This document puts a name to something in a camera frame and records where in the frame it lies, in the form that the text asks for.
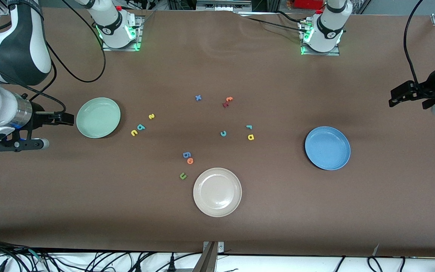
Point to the red box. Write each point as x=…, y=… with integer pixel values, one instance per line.
x=308, y=3

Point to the green plate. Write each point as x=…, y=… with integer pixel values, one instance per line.
x=98, y=118

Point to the black power plug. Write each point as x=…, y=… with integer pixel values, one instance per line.
x=171, y=264

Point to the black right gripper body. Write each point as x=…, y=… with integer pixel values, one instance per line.
x=39, y=117

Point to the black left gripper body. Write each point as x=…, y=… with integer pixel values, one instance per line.
x=424, y=90

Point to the blue plate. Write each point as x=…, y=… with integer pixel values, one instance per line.
x=327, y=148

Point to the small metal bracket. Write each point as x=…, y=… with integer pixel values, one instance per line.
x=221, y=247

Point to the blue foam letter g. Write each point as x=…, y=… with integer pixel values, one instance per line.
x=184, y=154

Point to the green foam letter u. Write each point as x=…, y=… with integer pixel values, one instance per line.
x=181, y=176

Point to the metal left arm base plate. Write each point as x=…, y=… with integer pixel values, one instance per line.
x=336, y=54

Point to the beige plate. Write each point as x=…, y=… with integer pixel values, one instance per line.
x=217, y=192

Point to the teal foam letter a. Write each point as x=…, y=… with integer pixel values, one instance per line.
x=139, y=127

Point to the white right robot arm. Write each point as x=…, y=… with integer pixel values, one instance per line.
x=13, y=45

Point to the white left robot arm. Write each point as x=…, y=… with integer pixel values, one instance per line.
x=329, y=30

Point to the aluminium profile bar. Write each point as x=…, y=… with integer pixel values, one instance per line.
x=208, y=260

